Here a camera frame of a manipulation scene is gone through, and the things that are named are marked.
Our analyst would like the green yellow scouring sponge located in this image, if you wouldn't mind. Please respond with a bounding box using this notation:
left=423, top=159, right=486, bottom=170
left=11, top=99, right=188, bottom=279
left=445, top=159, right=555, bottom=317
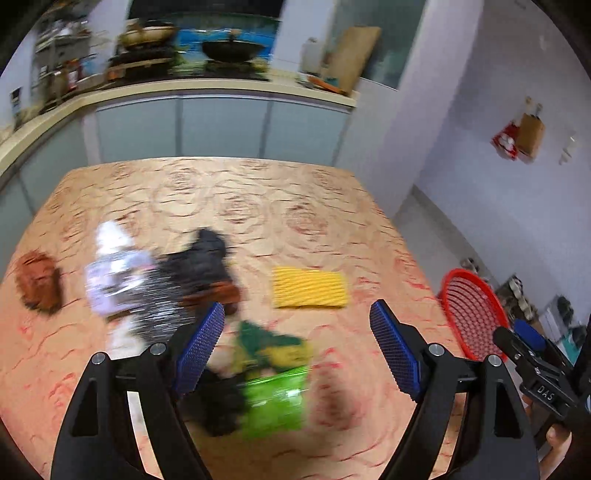
left=235, top=320, right=310, bottom=372

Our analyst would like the white wall intercom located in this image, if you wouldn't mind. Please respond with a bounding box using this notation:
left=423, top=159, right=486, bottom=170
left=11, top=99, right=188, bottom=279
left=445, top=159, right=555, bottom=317
left=558, top=133, right=581, bottom=165

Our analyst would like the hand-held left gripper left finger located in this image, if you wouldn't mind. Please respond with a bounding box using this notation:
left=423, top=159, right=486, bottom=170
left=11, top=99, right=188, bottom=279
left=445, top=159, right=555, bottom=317
left=50, top=301, right=227, bottom=480

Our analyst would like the person's right hand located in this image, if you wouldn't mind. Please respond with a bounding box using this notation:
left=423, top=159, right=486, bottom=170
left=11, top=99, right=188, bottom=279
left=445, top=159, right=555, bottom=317
left=547, top=427, right=573, bottom=464

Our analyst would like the wooden cutting board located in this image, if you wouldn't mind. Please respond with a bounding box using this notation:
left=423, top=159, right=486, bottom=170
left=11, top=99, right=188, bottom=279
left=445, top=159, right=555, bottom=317
left=330, top=27, right=382, bottom=92

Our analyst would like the metal spice rack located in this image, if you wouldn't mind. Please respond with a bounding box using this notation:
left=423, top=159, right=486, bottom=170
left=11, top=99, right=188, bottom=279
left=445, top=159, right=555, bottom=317
left=32, top=9, right=100, bottom=100

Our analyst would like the brown paper ball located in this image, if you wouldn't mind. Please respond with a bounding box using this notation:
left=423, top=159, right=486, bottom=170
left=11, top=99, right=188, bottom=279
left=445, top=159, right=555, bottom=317
left=14, top=251, right=63, bottom=315

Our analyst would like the shoe rack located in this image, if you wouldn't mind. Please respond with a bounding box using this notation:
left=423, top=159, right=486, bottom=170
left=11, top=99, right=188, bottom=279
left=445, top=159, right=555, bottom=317
left=499, top=274, right=536, bottom=319

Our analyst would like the orange tray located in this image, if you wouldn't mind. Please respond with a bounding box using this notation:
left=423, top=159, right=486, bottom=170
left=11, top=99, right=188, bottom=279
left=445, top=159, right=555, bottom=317
left=307, top=76, right=352, bottom=96

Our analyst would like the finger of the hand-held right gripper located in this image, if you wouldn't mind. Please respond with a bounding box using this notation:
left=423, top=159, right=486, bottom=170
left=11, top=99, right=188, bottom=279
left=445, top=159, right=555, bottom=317
left=515, top=319, right=561, bottom=365
left=493, top=325, right=539, bottom=370

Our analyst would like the brown paper bag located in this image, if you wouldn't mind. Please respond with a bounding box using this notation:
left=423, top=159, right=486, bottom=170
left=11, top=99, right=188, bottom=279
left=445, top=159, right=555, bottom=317
left=515, top=113, right=546, bottom=161

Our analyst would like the black wok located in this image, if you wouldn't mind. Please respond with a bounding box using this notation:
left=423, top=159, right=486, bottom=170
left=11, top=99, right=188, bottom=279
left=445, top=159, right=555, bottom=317
left=201, top=39, right=267, bottom=64

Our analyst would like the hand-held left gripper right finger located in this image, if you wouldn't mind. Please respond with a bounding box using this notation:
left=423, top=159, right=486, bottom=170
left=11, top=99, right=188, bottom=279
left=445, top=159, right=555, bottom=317
left=369, top=299, right=541, bottom=480

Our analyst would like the red plastic basket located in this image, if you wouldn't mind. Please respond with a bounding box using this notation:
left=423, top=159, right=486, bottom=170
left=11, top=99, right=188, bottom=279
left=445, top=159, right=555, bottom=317
left=438, top=268, right=509, bottom=363

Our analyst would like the steel wool scrubber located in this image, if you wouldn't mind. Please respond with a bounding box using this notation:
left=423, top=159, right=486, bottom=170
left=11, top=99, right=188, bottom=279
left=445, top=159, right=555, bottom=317
left=131, top=270, right=199, bottom=337

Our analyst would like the white plastic wrapper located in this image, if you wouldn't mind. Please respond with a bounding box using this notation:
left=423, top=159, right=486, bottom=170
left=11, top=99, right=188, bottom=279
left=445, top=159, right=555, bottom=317
left=85, top=222, right=158, bottom=319

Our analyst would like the black gas stove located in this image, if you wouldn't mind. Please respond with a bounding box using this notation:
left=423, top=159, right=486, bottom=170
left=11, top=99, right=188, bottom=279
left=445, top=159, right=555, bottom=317
left=108, top=55, right=271, bottom=81

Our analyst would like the frosted glass panel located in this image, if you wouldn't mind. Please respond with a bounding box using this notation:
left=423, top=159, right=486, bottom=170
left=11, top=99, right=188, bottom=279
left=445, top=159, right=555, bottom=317
left=323, top=0, right=426, bottom=90

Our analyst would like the beige cooking pot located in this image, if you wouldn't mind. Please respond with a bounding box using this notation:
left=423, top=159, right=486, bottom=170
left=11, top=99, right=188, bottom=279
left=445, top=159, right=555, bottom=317
left=117, top=22, right=178, bottom=48

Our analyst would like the white plastic bottle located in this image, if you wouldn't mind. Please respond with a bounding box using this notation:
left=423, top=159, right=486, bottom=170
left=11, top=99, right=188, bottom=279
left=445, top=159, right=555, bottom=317
left=301, top=38, right=324, bottom=75

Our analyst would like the green plastic bag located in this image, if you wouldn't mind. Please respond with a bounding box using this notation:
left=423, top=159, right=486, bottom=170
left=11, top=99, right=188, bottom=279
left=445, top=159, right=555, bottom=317
left=242, top=364, right=309, bottom=439

